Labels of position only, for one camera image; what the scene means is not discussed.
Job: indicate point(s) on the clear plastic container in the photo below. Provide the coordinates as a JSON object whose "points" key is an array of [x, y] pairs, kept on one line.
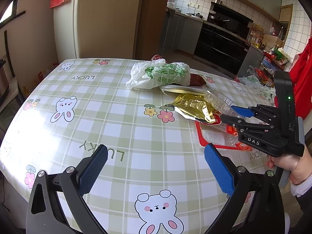
{"points": [[217, 100]]}

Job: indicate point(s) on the grey kitchen counter cabinet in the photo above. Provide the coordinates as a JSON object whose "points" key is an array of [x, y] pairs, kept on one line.
{"points": [[180, 31]]}

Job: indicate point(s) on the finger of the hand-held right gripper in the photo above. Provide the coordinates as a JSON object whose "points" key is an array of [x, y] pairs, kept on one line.
{"points": [[241, 111], [231, 120]]}

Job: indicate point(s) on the dark wooden plank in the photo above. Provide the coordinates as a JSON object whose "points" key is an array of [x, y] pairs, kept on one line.
{"points": [[9, 53]]}

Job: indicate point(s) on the white green-print plastic bag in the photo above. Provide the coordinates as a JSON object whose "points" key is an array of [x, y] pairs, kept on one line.
{"points": [[253, 81], [158, 75]]}

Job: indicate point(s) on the beige refrigerator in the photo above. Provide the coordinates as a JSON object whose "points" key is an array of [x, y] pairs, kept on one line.
{"points": [[104, 22]]}

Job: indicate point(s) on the black integrated stove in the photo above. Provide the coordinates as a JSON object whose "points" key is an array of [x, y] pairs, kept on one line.
{"points": [[219, 46]]}

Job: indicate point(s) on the red cloth bag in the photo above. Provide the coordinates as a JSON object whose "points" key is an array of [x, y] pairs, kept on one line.
{"points": [[302, 63]]}

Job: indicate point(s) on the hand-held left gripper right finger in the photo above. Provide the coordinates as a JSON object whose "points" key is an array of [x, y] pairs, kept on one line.
{"points": [[219, 170]]}

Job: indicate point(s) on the reddish-brown sweet potato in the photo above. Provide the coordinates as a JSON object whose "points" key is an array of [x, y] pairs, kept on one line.
{"points": [[197, 80]]}

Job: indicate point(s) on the person's right hand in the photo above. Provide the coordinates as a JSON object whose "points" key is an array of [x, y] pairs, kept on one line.
{"points": [[295, 168]]}

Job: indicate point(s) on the person's right forearm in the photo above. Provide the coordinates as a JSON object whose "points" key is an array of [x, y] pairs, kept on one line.
{"points": [[304, 187]]}

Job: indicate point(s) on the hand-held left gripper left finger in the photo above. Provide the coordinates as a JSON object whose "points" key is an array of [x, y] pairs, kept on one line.
{"points": [[93, 168]]}

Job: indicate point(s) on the red patterned bag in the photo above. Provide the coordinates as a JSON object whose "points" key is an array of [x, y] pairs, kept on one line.
{"points": [[43, 76]]}

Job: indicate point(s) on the red white food packet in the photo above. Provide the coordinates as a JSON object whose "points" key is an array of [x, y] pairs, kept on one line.
{"points": [[212, 136]]}

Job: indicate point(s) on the window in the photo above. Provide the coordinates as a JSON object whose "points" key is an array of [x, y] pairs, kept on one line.
{"points": [[6, 12]]}

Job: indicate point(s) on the gold foil wrapper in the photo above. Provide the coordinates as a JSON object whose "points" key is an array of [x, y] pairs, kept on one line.
{"points": [[192, 104]]}

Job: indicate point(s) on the checked bear-print tablecloth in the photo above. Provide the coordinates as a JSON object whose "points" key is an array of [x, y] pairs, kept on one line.
{"points": [[146, 139]]}

